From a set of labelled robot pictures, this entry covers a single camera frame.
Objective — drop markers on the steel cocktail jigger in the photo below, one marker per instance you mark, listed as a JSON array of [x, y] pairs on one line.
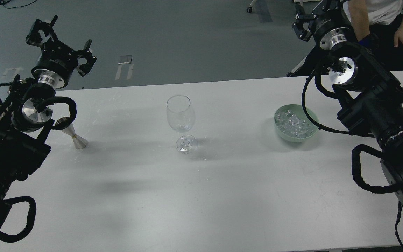
[[78, 141]]

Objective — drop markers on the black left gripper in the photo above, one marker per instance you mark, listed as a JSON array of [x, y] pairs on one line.
[[56, 57]]

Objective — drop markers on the green bowl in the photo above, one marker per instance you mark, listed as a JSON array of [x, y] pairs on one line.
[[298, 109]]

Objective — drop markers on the clear ice cubes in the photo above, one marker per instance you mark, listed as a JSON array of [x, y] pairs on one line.
[[293, 126]]

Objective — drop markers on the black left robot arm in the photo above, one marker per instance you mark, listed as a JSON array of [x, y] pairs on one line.
[[29, 110]]

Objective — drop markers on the clear wine glass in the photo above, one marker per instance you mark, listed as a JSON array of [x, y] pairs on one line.
[[181, 118]]

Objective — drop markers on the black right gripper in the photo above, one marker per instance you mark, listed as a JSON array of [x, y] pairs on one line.
[[328, 25]]

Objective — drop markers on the seated person white shirt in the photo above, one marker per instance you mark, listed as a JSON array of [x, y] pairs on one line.
[[374, 23]]

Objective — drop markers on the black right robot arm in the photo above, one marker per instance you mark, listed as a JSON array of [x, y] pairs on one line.
[[370, 96]]

